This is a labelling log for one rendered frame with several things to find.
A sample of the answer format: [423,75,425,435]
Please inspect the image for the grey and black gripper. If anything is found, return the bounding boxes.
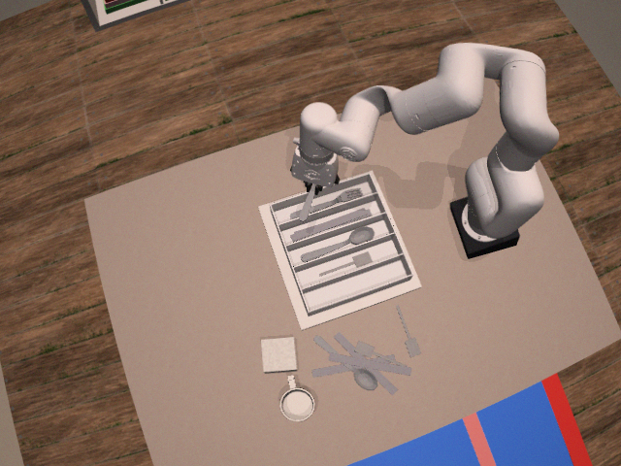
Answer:
[290,146,340,195]

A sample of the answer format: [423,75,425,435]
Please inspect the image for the grey spoon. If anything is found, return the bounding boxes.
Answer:
[308,226,375,261]
[319,340,377,390]

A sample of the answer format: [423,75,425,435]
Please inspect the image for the grey mug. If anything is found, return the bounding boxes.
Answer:
[279,376,314,422]

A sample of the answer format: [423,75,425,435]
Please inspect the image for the beige cube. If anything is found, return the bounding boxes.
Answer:
[261,337,297,374]

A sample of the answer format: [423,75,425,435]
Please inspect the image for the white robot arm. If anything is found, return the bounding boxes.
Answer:
[293,43,559,243]

